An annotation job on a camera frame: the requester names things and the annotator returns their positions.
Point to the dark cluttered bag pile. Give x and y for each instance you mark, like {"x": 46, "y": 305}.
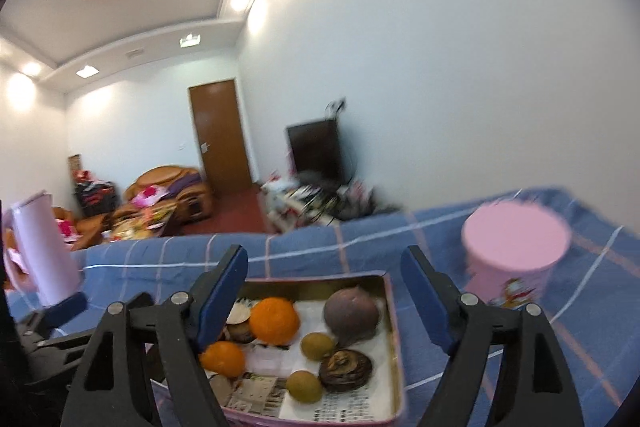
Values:
{"x": 92, "y": 194}

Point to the brown leather armchair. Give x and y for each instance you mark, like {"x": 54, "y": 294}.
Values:
{"x": 195, "y": 202}

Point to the black television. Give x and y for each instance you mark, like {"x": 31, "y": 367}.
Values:
{"x": 316, "y": 152}

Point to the yellow-green round fruit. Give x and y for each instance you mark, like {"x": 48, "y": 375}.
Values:
{"x": 304, "y": 387}

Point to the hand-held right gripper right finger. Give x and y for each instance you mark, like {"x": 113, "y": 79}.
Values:
{"x": 427, "y": 302}

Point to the brown wooden door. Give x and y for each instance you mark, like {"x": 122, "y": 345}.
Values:
{"x": 220, "y": 137}

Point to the orange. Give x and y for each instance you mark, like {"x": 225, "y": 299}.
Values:
{"x": 223, "y": 358}
{"x": 274, "y": 321}

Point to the square ceiling light panel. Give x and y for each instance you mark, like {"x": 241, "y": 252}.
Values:
{"x": 190, "y": 40}
{"x": 87, "y": 71}

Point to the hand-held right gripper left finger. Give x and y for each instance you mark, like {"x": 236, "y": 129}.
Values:
{"x": 222, "y": 302}

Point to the dark wrinkled passion fruit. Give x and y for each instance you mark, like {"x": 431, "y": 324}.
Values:
{"x": 346, "y": 369}

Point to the blue checked blanket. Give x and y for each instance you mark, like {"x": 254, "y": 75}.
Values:
{"x": 310, "y": 252}

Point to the white television stand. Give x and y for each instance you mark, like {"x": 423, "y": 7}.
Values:
{"x": 310, "y": 199}

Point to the small green round fruit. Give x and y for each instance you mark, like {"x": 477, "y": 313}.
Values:
{"x": 317, "y": 346}

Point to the ceiling air vent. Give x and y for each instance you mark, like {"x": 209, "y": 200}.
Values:
{"x": 134, "y": 53}

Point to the cluttered coffee table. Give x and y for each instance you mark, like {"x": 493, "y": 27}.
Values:
{"x": 145, "y": 219}

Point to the pink rectangular tin box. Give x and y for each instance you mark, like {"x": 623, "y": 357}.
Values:
{"x": 310, "y": 289}

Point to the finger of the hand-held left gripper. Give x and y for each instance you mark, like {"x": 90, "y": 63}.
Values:
{"x": 65, "y": 307}
{"x": 55, "y": 367}

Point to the printed paper liner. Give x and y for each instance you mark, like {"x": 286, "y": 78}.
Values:
{"x": 350, "y": 402}

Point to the pink electric kettle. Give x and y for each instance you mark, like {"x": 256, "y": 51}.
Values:
{"x": 42, "y": 252}

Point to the pink round tin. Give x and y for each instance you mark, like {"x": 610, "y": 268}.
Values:
{"x": 515, "y": 237}

